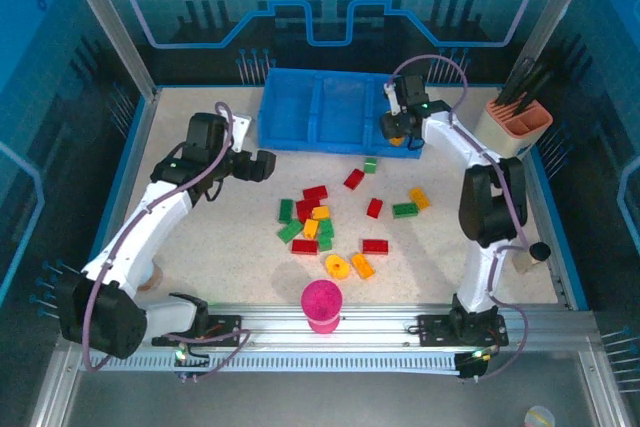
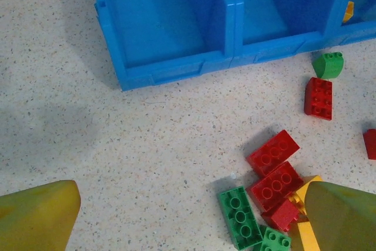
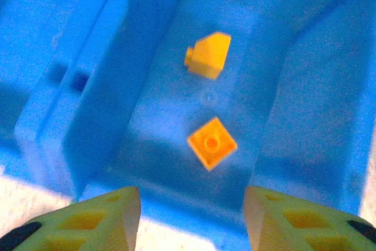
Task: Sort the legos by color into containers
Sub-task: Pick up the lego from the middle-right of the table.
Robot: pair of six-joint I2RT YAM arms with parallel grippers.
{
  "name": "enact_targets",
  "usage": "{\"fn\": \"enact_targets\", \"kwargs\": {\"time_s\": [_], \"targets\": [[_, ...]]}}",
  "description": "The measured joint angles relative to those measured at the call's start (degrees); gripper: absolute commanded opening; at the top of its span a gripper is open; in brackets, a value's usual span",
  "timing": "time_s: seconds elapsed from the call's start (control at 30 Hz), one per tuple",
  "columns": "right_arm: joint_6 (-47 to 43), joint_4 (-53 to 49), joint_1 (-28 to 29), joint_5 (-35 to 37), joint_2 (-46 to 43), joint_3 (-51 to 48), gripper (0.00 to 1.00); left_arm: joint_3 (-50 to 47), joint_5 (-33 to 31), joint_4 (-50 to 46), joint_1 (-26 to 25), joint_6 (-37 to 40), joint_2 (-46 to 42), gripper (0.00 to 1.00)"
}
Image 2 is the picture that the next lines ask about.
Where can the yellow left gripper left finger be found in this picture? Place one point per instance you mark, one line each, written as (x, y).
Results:
(35, 218)

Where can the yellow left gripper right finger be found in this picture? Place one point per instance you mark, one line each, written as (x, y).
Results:
(343, 221)

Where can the yellow lego brick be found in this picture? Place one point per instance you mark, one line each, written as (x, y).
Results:
(307, 237)
(298, 201)
(349, 13)

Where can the small red lego brick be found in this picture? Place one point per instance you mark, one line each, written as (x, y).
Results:
(282, 215)

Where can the small green lego brick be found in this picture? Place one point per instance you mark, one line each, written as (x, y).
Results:
(274, 240)

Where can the red two-by-four lego brick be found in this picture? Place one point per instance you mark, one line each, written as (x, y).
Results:
(273, 152)
(274, 187)

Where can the green two-by-four lego brick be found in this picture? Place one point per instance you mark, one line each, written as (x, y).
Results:
(239, 218)

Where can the red sloped lego brick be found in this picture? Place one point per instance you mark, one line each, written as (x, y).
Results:
(318, 101)

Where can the green curved lego brick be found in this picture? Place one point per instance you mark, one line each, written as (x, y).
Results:
(329, 67)

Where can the blue plastic storage bin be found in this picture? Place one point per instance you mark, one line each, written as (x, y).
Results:
(152, 21)
(264, 13)
(361, 33)

